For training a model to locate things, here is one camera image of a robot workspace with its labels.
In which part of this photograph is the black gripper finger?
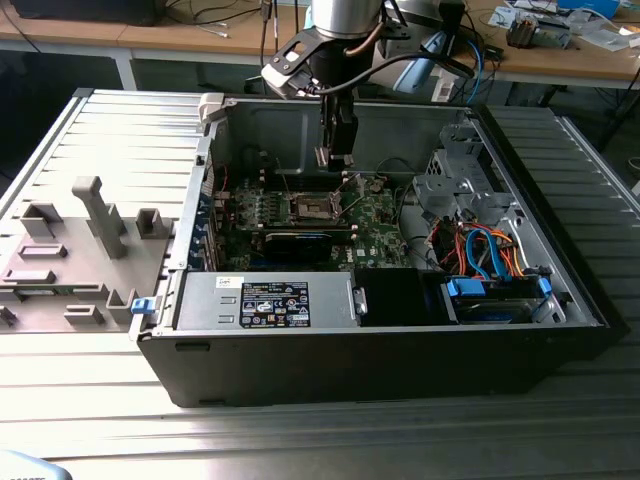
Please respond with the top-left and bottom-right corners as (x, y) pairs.
(320, 97), (337, 150)
(329, 94), (359, 158)

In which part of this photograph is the silver green CPU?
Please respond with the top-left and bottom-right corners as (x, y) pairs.
(312, 145), (357, 170)

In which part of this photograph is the metal locking lever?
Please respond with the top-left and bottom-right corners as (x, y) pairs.
(274, 157), (292, 196)

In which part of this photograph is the CPU socket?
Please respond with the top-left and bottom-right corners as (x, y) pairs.
(291, 191), (335, 222)

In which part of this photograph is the CPU cooler with fan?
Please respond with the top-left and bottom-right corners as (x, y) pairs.
(505, 12), (572, 50)

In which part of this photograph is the pale blue teach pendant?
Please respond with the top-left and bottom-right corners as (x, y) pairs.
(392, 30), (447, 94)

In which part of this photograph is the green motherboard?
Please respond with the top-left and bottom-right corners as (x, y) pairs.
(212, 172), (417, 274)

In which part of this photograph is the small white box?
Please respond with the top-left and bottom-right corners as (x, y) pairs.
(430, 77), (455, 105)

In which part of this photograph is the metal drive cage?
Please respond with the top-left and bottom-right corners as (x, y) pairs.
(412, 122), (522, 227)

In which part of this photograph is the beige case latch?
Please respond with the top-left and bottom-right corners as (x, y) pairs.
(198, 93), (237, 124)

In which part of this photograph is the graphics card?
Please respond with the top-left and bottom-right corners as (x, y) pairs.
(262, 231), (335, 262)

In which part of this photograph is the wooden desk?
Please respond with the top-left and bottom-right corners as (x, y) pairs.
(0, 0), (640, 92)

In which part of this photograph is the grey power supply unit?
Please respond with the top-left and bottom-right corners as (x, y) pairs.
(172, 271), (360, 332)

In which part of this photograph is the hard disk in blue carrier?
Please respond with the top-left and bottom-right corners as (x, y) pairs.
(439, 276), (555, 327)

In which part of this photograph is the black PC case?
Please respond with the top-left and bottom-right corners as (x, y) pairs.
(128, 92), (629, 409)

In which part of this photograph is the black flat device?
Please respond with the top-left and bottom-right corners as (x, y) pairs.
(9, 0), (164, 27)

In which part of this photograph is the blue box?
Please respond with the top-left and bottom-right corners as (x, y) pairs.
(557, 0), (621, 16)

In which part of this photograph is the clear plastic bag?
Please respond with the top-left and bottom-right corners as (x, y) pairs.
(579, 27), (640, 52)

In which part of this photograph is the grey parts rack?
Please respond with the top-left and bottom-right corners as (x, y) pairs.
(0, 174), (177, 335)

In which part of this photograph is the pale rounded object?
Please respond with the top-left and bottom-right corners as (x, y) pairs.
(0, 448), (69, 480)

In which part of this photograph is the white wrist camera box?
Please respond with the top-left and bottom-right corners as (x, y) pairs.
(260, 29), (326, 101)

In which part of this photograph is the thin black wire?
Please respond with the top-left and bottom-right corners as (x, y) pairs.
(377, 157), (419, 176)

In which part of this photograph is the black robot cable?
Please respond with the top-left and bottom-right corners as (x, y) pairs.
(314, 52), (476, 97)

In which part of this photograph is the blue flat data wire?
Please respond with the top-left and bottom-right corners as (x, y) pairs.
(463, 227), (490, 280)
(474, 225), (507, 282)

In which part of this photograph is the orange power wire bundle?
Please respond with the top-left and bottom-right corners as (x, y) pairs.
(429, 223), (529, 279)

